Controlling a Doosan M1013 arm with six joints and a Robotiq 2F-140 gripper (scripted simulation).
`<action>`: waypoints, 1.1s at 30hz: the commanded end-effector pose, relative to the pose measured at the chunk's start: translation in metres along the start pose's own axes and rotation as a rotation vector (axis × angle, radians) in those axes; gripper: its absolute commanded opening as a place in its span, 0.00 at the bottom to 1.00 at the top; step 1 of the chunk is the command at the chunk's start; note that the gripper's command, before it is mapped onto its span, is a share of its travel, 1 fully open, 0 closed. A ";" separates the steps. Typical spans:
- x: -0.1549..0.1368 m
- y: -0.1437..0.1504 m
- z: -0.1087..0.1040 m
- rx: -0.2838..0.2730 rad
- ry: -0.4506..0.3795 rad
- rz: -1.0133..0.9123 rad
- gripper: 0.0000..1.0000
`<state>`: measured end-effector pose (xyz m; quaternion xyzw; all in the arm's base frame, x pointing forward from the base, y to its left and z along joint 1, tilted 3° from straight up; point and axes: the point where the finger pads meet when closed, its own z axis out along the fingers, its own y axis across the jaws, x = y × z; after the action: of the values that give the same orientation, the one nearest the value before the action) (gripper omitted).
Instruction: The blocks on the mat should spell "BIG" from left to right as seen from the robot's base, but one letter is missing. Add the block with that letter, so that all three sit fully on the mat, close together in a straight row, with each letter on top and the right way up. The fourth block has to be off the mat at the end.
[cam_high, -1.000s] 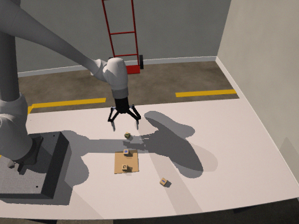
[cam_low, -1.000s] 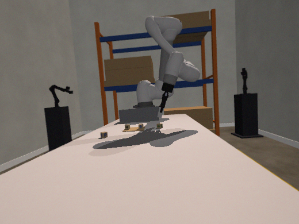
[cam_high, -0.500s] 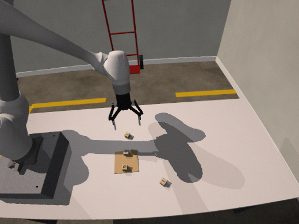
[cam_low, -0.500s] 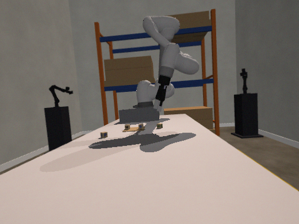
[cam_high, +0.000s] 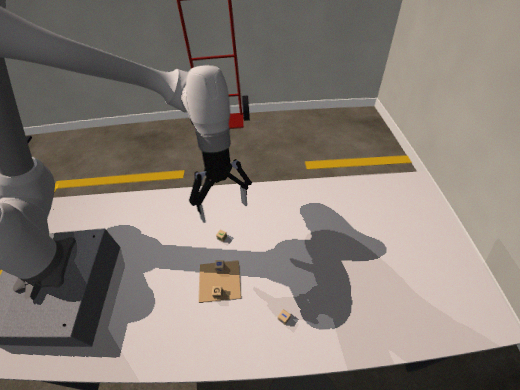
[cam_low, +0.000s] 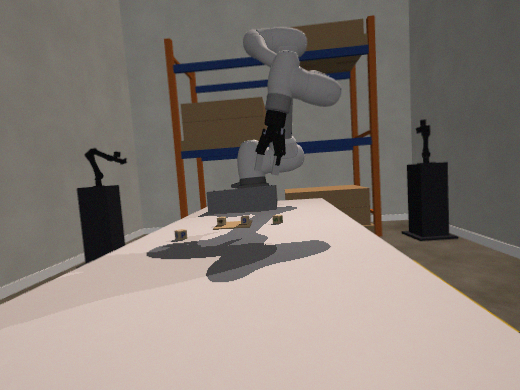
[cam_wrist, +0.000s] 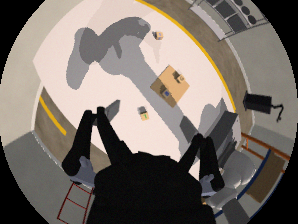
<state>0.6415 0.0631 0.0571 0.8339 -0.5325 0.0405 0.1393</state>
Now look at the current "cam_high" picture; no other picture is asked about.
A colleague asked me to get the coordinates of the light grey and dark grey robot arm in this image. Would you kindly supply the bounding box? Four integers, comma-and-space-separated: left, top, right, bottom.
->
0, 0, 231, 300

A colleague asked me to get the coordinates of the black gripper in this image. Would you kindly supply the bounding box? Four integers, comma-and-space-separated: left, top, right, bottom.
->
189, 148, 252, 223

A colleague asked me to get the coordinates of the tan square mat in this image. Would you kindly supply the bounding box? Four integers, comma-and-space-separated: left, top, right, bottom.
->
199, 260, 241, 303

